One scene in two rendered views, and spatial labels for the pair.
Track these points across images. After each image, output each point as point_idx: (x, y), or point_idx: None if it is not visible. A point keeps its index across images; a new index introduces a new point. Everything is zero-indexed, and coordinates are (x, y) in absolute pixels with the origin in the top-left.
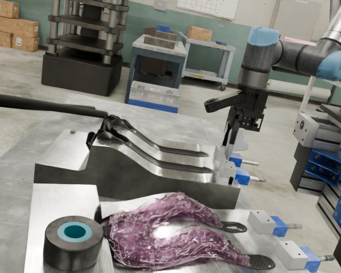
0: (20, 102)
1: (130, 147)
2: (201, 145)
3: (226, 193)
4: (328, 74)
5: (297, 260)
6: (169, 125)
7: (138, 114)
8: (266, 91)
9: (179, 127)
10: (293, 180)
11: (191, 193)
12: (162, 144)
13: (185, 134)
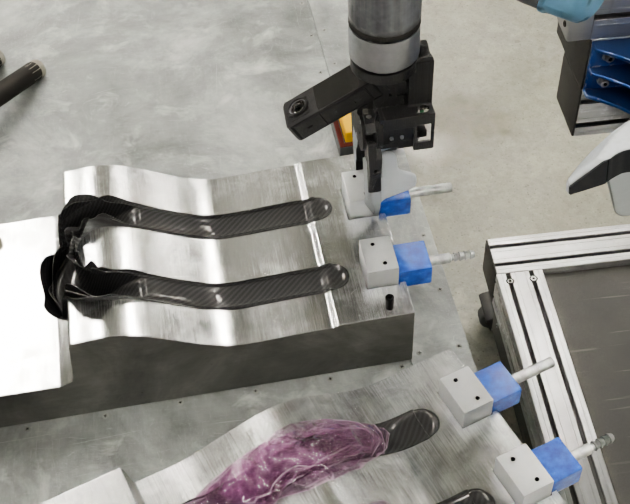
0: None
1: (149, 290)
2: (307, 169)
3: (386, 328)
4: (565, 17)
5: (534, 493)
6: (211, 28)
7: (115, 7)
8: (426, 62)
9: (239, 23)
10: (564, 102)
11: (313, 349)
12: (213, 205)
13: (260, 50)
